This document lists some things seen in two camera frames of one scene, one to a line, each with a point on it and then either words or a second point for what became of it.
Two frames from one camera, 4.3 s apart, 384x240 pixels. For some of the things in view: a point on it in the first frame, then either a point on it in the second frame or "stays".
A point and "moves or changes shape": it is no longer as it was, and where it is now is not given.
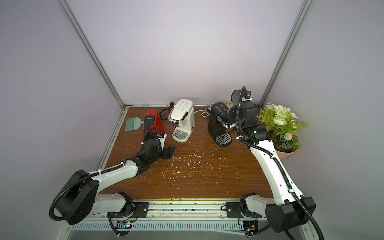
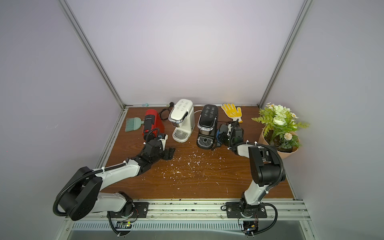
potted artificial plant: [280, 124] stays
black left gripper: [167, 155] stays
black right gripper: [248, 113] -> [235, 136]
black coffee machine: [219, 124] moves or changes shape
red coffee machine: [158, 127] stays
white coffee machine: [182, 115] stays
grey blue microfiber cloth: [230, 106] -> [223, 128]
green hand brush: [133, 124] stays
